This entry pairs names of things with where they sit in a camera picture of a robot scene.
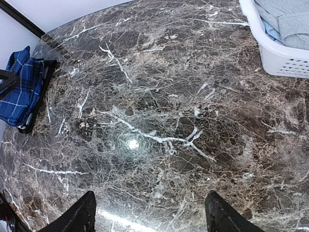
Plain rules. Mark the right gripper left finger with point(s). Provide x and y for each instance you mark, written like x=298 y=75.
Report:
x=80 y=217

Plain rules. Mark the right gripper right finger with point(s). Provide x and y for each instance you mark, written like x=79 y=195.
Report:
x=222 y=217

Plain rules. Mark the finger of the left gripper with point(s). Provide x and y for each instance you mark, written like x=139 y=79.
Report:
x=8 y=81

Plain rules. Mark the blue plaid long sleeve shirt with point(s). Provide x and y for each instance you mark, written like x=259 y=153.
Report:
x=17 y=105

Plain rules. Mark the black white checkered shirt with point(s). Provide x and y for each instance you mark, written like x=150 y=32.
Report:
x=49 y=68

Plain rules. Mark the white plastic laundry basket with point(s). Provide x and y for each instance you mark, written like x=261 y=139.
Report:
x=277 y=60

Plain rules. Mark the light blue shirt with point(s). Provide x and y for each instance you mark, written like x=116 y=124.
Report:
x=272 y=33

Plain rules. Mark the grey button shirt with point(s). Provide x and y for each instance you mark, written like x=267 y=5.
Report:
x=288 y=17

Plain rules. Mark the left black corner post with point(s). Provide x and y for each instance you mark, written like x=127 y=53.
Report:
x=21 y=19

